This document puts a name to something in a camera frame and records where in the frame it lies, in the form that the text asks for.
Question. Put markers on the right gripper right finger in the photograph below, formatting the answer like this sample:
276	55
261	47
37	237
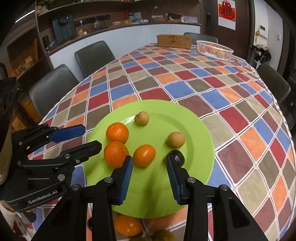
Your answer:
231	219

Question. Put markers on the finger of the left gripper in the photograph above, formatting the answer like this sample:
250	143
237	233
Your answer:
70	157
41	135

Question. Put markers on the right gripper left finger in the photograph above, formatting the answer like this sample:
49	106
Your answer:
68	219

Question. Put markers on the large orange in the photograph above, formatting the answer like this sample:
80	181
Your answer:
115	153

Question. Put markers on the small orange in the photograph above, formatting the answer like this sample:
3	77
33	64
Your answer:
144	155

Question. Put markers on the brown round fruit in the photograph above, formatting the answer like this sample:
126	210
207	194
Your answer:
176	140
142	118

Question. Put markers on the dark plum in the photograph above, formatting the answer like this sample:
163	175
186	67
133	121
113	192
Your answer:
178	157

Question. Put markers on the dark chair near left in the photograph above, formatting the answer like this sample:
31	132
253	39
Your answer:
51	88

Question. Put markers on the dark chair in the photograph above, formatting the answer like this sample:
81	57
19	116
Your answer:
278	86
51	88
93	57

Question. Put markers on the colourful checked tablecloth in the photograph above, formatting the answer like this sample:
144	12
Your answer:
254	153

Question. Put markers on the green tomato lower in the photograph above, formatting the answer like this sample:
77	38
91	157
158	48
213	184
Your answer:
162	235

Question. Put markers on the black coffee machine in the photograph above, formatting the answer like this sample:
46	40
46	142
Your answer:
64	28

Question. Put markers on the dark chair right side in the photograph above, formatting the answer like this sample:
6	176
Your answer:
278	86

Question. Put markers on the dark chair far end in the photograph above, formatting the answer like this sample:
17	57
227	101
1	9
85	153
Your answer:
199	37

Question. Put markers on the white fruit basket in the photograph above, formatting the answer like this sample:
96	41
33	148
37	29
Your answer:
214	50

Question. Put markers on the red poster on door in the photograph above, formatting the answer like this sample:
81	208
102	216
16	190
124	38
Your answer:
227	14

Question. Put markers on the white wall intercom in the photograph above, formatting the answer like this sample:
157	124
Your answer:
263	31

